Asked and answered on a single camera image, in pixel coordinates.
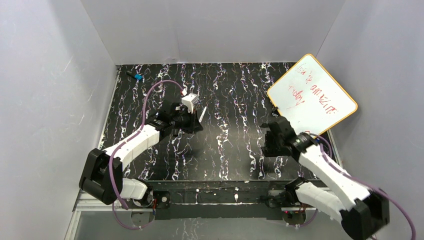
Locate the black orange-tipped marker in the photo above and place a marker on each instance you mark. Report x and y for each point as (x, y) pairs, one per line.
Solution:
(175, 132)

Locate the yellow-framed whiteboard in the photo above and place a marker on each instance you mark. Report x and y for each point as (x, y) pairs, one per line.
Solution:
(310, 98)

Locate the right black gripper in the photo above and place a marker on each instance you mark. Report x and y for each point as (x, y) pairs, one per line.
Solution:
(271, 142)

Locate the blue cap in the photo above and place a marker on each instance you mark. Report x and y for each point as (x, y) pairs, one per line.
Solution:
(138, 77)

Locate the white pen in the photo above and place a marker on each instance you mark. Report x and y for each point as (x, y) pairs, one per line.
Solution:
(203, 114)

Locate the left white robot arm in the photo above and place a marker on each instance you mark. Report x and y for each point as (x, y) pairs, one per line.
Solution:
(102, 175)

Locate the aluminium frame rail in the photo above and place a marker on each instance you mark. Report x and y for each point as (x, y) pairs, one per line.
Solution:
(93, 220)

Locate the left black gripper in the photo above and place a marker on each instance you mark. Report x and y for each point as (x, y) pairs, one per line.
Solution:
(193, 120)

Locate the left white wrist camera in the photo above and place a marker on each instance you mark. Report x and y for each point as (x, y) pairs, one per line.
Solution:
(189, 100)

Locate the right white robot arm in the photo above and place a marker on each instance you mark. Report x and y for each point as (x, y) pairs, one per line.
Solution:
(361, 210)

